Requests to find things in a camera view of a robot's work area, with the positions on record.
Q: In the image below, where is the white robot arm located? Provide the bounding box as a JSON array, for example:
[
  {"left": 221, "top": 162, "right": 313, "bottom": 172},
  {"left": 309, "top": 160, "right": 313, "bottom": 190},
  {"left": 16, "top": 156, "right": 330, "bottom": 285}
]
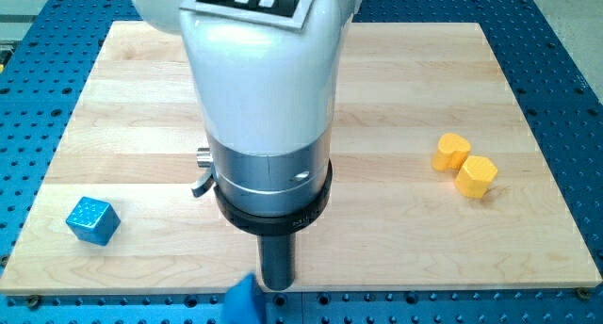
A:
[{"left": 132, "top": 0, "right": 363, "bottom": 290}]

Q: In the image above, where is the yellow hexagon block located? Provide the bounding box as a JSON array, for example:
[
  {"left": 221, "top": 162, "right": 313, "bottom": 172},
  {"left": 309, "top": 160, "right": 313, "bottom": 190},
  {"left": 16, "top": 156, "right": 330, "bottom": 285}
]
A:
[{"left": 454, "top": 155, "right": 498, "bottom": 199}]

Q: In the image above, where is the blue cube block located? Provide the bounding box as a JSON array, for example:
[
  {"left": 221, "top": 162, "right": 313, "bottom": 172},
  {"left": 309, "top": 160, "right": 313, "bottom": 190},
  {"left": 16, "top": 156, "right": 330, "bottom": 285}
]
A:
[{"left": 65, "top": 197, "right": 121, "bottom": 246}]

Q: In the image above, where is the brass screw bottom left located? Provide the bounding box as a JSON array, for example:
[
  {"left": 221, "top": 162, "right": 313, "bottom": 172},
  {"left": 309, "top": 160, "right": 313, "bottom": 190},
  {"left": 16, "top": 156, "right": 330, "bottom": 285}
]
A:
[{"left": 24, "top": 295, "right": 41, "bottom": 310}]

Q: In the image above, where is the yellow heart block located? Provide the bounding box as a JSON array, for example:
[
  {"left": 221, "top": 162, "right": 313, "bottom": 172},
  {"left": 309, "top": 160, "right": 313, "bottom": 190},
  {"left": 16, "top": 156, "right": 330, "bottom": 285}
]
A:
[{"left": 432, "top": 133, "right": 472, "bottom": 171}]

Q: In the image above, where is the brass screw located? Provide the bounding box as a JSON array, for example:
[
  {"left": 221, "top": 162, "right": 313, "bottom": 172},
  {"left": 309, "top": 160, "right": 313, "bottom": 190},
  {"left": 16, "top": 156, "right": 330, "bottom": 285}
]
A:
[
  {"left": 24, "top": 295, "right": 41, "bottom": 310},
  {"left": 575, "top": 287, "right": 591, "bottom": 300}
]

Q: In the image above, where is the blue block at bottom edge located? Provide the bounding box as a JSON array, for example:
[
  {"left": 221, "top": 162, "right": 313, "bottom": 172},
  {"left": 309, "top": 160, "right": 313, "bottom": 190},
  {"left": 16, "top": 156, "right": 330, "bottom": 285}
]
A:
[{"left": 220, "top": 273, "right": 267, "bottom": 324}]

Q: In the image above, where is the light wooden board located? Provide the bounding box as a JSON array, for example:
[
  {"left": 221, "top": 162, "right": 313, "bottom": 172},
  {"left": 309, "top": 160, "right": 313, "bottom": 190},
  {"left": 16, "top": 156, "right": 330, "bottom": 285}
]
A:
[{"left": 1, "top": 22, "right": 601, "bottom": 295}]

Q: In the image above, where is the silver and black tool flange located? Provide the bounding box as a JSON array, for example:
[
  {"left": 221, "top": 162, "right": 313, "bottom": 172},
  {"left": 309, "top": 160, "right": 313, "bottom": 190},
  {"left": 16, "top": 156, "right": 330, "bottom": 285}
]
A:
[{"left": 191, "top": 131, "right": 333, "bottom": 236}]

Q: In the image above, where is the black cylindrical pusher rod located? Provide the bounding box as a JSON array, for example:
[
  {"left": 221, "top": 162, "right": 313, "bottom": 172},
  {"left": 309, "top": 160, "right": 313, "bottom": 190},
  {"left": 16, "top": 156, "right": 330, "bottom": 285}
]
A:
[{"left": 258, "top": 234, "right": 296, "bottom": 291}]

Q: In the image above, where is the brass screw bottom right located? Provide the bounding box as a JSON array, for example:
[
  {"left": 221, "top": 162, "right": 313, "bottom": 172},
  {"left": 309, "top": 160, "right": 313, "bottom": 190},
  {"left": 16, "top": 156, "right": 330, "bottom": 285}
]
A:
[{"left": 575, "top": 287, "right": 591, "bottom": 300}]

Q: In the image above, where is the fiducial marker tag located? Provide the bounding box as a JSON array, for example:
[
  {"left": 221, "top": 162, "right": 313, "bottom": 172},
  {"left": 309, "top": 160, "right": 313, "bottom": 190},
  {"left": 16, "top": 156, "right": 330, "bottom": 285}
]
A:
[{"left": 180, "top": 0, "right": 314, "bottom": 30}]

